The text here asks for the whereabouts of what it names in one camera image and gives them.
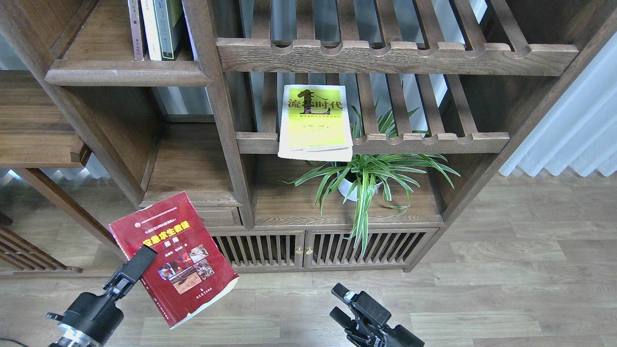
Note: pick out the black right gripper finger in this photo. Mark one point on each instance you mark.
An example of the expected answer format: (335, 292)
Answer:
(362, 305)
(344, 320)

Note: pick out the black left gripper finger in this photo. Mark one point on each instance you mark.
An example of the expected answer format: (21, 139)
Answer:
(129, 273)

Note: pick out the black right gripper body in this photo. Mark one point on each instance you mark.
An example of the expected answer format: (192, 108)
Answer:
(364, 333)

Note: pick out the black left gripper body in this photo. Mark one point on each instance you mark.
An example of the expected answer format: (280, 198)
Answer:
(90, 320)

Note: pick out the red book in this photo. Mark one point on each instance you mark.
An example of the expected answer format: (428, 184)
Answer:
(189, 272)

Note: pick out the yellow green book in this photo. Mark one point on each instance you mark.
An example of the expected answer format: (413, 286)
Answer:
(315, 124)

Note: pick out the maroon book white characters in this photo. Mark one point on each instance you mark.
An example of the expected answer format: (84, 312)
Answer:
(137, 30)

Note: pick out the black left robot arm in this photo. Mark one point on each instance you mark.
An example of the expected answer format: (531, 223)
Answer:
(91, 319)

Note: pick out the right slatted cabinet door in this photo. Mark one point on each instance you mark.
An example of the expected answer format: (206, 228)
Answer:
(331, 249)

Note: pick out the slatted cabinet door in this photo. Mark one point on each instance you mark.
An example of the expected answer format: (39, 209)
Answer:
(260, 251)
(331, 249)

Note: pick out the small wooden drawer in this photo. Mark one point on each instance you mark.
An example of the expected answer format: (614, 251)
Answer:
(219, 216)

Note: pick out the wooden slatted rack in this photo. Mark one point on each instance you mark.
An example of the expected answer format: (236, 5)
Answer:
(25, 257)

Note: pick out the left slatted cabinet door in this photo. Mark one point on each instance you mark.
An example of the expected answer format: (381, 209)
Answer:
(260, 251)

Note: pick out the white plant pot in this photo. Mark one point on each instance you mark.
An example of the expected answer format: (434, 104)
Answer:
(346, 190)

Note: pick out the green spider plant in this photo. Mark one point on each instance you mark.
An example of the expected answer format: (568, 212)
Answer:
(393, 169)

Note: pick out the wooden side table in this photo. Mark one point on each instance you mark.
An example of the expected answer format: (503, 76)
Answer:
(47, 182)

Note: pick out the dark wooden bookshelf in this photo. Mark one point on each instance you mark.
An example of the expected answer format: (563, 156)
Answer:
(206, 123)

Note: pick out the white upright book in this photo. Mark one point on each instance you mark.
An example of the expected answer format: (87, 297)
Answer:
(151, 29)

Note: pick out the grey green upright book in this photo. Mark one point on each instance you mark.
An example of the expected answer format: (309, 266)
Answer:
(170, 25)

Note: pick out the white curtain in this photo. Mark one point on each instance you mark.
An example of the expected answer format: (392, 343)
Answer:
(580, 131)

